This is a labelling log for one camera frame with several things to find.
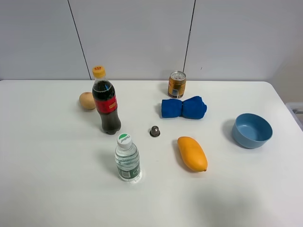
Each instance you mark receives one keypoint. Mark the yellow mango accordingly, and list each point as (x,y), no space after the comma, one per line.
(192,154)

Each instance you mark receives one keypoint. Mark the tan potato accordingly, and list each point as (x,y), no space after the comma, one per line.
(86,100)

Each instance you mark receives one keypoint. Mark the water bottle green label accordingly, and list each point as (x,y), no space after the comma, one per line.
(127,158)

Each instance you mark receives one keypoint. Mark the brown coffee capsule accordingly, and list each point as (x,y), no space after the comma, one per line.
(154,132)

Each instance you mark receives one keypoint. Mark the blue plastic bowl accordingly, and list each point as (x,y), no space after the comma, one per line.
(251,131)

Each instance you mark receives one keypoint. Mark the cola bottle yellow cap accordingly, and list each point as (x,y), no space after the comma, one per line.
(104,95)

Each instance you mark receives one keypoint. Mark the gold drink can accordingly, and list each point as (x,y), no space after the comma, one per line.
(177,84)

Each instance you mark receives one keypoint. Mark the blue rolled towel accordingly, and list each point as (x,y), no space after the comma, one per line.
(193,108)

